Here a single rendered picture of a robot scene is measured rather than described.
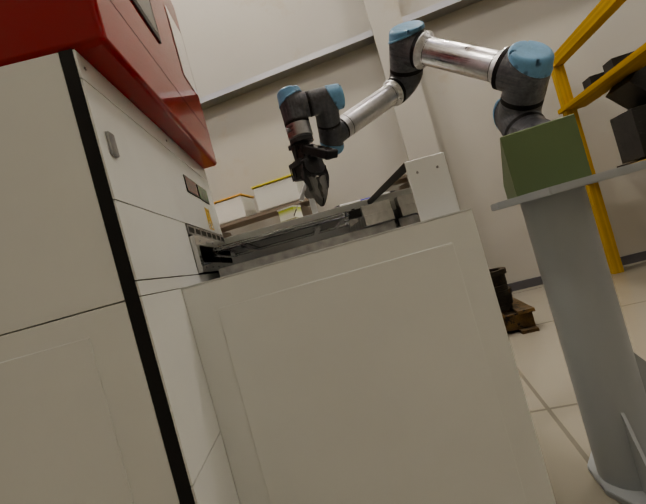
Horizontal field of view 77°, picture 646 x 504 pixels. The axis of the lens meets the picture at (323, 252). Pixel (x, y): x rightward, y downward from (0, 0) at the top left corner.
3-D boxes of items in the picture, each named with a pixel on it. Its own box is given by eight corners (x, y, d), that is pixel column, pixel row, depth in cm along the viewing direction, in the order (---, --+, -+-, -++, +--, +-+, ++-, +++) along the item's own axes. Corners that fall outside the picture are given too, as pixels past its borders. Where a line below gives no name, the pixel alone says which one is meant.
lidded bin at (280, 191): (311, 202, 419) (304, 177, 420) (301, 198, 382) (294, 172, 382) (270, 214, 429) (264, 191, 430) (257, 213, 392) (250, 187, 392)
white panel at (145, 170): (125, 300, 62) (57, 51, 63) (227, 279, 144) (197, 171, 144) (144, 294, 62) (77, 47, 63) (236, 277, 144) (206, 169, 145)
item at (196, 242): (197, 273, 99) (187, 236, 99) (230, 270, 143) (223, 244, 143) (204, 271, 99) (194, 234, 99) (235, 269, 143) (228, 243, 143)
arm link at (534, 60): (552, 96, 117) (404, 58, 148) (567, 42, 106) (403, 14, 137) (530, 115, 113) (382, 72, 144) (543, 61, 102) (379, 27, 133)
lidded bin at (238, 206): (260, 218, 430) (254, 196, 431) (247, 216, 396) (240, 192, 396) (224, 229, 440) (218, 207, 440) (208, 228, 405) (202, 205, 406)
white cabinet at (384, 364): (289, 686, 81) (181, 290, 82) (298, 456, 177) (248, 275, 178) (588, 587, 84) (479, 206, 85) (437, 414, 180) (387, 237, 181)
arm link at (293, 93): (302, 80, 118) (273, 87, 118) (312, 116, 118) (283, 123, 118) (302, 91, 126) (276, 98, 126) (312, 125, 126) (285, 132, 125)
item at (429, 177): (421, 221, 91) (404, 162, 91) (377, 237, 146) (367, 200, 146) (461, 210, 91) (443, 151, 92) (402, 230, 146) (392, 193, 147)
